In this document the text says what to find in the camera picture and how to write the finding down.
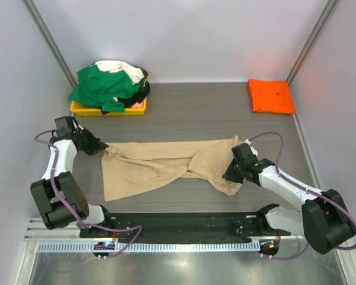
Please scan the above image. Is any beige t shirt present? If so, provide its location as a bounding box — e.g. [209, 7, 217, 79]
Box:
[101, 136, 241, 202]

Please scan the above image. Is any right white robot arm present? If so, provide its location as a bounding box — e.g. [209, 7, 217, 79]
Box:
[223, 143, 356, 254]

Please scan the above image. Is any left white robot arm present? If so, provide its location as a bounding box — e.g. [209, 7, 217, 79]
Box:
[30, 116, 114, 238]

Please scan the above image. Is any yellow plastic bin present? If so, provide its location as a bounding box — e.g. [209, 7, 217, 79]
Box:
[70, 77, 151, 117]

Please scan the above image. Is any green t shirt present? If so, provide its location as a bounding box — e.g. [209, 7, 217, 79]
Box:
[68, 64, 145, 112]

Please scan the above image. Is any pink garment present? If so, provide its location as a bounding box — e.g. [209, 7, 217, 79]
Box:
[131, 102, 144, 109]

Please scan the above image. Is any black t shirt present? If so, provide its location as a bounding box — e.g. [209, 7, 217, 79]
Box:
[98, 83, 150, 115]

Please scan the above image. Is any folded orange t shirt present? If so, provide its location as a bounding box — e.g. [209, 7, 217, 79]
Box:
[247, 79, 295, 115]

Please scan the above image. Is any white t shirt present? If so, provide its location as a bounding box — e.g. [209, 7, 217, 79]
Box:
[95, 60, 147, 85]

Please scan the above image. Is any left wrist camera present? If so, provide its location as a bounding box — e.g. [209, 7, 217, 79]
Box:
[74, 121, 84, 131]

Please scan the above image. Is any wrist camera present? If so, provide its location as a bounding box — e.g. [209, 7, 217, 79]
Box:
[243, 139, 258, 156]
[74, 121, 84, 131]

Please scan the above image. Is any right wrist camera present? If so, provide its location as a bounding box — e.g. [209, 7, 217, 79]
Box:
[243, 139, 258, 156]

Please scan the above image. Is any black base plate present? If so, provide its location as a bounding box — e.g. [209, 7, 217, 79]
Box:
[79, 211, 291, 245]

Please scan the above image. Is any slotted cable duct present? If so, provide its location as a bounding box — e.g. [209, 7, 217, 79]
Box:
[37, 240, 260, 254]

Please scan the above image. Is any left aluminium frame post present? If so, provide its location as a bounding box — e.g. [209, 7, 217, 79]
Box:
[22, 0, 77, 88]

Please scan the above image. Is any aluminium frame post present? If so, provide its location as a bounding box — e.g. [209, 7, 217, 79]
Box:
[287, 0, 340, 85]
[22, 0, 77, 88]

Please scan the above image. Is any right aluminium frame post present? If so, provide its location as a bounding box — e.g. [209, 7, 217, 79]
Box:
[287, 0, 340, 85]

